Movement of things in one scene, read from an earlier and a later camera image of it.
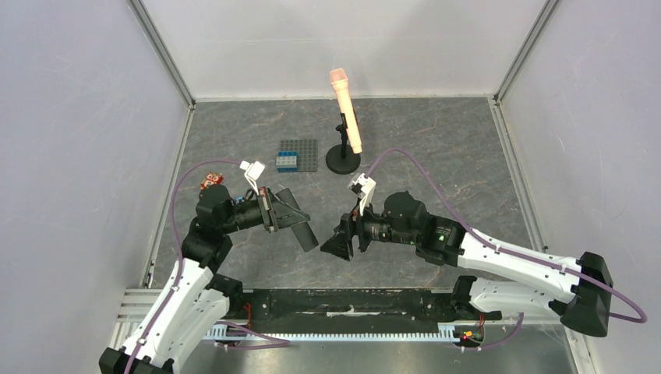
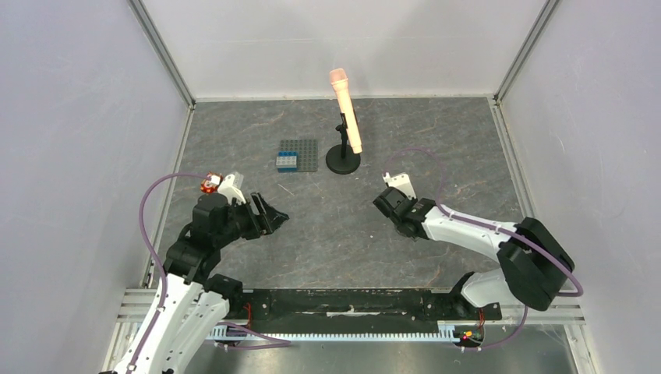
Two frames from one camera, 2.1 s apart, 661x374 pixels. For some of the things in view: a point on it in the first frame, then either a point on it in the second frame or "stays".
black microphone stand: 341,159 stays
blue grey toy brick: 288,161 stays
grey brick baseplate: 307,150 stays
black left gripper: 276,213 -> 269,220
